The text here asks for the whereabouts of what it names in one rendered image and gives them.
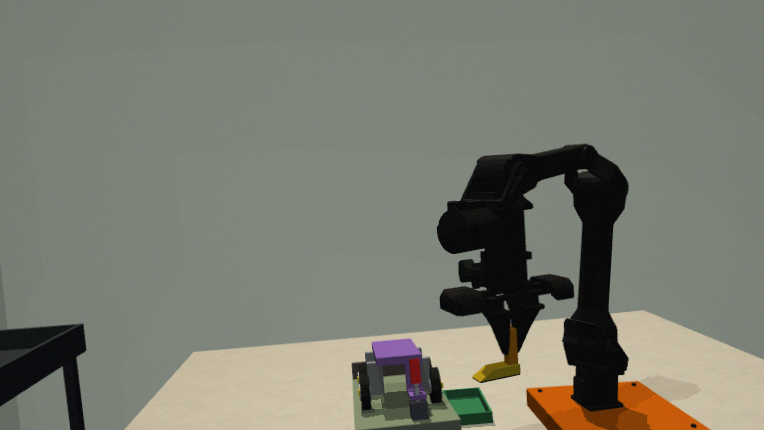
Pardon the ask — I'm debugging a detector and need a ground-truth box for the grey-green ramp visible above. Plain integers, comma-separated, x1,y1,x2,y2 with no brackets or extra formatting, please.
351,361,461,430

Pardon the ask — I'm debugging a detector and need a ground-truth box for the purple wheeled trolley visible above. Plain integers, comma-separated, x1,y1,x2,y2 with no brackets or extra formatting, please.
357,339,444,411

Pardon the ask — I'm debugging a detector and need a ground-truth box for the green tray floor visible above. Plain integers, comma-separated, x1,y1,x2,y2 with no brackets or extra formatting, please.
448,396,485,414

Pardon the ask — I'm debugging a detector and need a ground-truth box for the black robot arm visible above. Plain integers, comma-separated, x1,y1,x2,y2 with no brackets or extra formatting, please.
437,144,629,411

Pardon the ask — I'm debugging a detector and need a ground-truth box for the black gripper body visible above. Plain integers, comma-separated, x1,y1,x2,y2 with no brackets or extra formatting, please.
440,244,574,316

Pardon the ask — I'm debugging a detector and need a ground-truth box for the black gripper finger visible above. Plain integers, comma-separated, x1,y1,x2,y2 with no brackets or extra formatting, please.
506,300,545,353
481,309,510,355

